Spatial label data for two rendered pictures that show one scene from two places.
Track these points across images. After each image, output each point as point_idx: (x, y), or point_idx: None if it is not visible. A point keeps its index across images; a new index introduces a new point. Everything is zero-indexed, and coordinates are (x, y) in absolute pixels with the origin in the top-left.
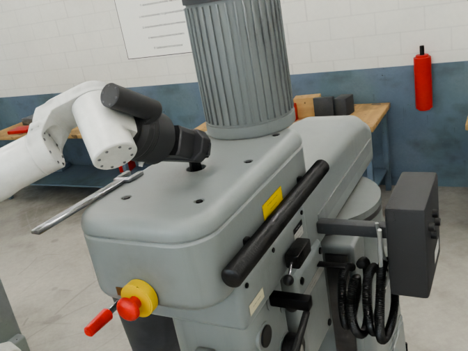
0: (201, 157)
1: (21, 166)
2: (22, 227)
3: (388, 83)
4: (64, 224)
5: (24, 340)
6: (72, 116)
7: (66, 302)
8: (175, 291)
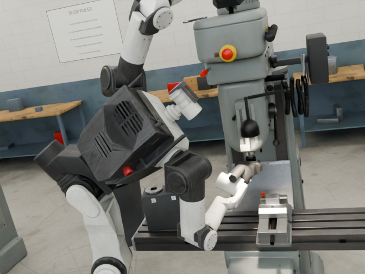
0: (241, 0)
1: None
2: None
3: None
4: (19, 181)
5: (22, 240)
6: None
7: (41, 222)
8: (246, 45)
